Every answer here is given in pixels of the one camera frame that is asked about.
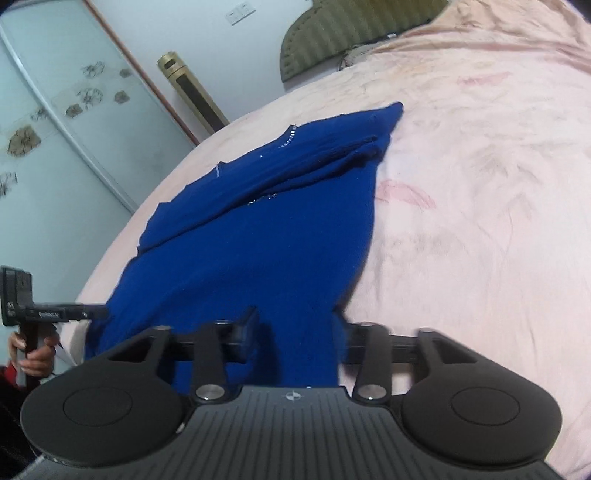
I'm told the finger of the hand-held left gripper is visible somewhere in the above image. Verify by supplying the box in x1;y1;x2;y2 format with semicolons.
33;302;110;323

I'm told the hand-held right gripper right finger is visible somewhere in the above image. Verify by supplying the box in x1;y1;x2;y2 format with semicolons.
332;315;495;403

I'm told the flower print wardrobe door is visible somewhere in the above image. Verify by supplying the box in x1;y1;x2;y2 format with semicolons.
0;0;200;298

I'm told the gold tower air conditioner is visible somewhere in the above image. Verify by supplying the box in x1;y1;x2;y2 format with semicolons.
157;52;230;136

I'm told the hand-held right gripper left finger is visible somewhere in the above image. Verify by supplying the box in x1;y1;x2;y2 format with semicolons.
97;306;259;403

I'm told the olive green padded headboard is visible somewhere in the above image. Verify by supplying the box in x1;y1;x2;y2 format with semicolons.
281;0;451;84

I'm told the person's dark clothing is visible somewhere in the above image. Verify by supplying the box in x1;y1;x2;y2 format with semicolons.
0;381;40;469

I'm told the pink bed blanket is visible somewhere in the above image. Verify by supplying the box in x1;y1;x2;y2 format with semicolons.
62;0;591;480

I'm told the tan pillow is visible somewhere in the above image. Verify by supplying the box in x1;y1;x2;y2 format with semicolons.
338;44;386;71

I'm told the blue knit garment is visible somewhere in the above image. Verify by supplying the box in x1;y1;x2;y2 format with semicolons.
84;102;405;398

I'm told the person's left hand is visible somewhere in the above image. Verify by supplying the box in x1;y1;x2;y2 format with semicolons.
8;332;62;379

